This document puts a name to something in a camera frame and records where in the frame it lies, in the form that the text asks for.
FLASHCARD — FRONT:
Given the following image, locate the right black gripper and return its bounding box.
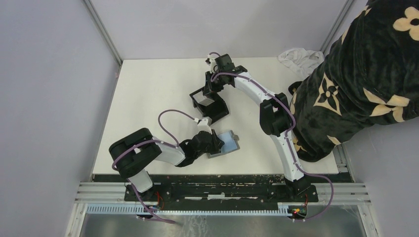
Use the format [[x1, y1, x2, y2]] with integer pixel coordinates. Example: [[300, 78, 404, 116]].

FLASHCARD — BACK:
[[203, 71, 224, 96]]

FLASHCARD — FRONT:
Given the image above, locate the grey leather card holder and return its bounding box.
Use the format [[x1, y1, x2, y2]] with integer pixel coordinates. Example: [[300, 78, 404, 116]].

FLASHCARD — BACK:
[[207, 130, 240, 158]]

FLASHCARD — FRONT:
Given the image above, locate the stack of credit cards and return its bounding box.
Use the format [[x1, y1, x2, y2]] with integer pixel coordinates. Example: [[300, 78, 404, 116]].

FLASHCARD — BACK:
[[192, 91, 214, 106]]

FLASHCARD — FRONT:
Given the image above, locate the black plastic card box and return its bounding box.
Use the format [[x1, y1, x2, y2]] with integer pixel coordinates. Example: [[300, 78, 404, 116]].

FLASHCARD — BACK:
[[189, 87, 230, 123]]

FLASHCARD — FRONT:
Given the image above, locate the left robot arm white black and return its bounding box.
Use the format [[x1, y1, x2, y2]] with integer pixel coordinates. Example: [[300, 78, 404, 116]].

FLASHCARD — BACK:
[[109, 128, 225, 201]]

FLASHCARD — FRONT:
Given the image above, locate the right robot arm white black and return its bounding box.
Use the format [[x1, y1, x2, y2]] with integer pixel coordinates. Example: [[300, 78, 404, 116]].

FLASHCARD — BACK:
[[204, 52, 311, 201]]

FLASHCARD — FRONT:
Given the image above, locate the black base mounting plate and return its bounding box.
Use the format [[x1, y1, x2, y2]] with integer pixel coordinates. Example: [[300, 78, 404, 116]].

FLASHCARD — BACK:
[[92, 174, 352, 212]]

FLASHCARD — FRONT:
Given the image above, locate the white crumpled cloth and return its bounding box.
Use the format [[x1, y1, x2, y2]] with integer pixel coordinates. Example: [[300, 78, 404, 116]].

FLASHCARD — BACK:
[[278, 48, 325, 79]]

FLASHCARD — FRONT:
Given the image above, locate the black floral plush blanket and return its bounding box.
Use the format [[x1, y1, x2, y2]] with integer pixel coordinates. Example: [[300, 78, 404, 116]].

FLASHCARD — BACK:
[[289, 0, 419, 162]]

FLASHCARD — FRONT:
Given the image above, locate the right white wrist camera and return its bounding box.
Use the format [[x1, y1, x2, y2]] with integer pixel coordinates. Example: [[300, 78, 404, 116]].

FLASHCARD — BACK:
[[205, 55, 217, 74]]

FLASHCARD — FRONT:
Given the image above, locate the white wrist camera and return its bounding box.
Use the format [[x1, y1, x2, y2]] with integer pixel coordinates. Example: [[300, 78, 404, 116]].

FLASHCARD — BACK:
[[194, 117, 212, 134], [205, 55, 217, 74]]

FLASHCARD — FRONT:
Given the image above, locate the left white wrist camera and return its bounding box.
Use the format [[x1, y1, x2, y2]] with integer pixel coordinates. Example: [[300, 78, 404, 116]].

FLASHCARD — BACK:
[[194, 117, 212, 134]]

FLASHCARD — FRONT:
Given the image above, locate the grey slotted cable duct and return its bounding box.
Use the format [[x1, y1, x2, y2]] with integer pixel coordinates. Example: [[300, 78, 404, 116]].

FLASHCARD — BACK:
[[86, 204, 292, 217]]

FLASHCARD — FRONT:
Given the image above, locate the aluminium frame rail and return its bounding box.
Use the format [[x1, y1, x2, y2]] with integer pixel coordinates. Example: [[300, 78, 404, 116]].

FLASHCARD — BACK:
[[75, 144, 372, 206]]

